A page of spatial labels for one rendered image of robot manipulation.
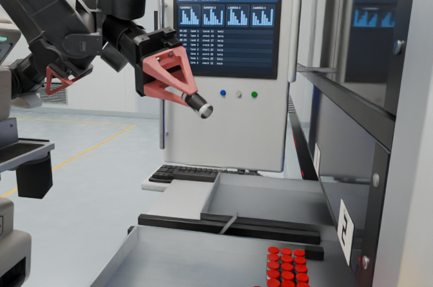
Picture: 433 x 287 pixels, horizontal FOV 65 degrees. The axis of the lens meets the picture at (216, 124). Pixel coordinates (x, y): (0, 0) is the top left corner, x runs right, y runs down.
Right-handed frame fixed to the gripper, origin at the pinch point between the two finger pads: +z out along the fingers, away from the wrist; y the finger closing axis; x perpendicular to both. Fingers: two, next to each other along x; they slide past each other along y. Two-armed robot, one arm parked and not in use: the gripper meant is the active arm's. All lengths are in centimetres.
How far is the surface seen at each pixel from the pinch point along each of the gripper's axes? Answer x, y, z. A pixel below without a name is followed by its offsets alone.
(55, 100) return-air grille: 100, -449, -490
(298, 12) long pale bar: 59, -15, -23
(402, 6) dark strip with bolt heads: 12.5, 18.2, 15.8
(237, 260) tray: 2.5, -31.8, 15.5
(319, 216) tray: 29, -40, 19
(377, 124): 9.8, 7.1, 20.7
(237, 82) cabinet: 56, -51, -37
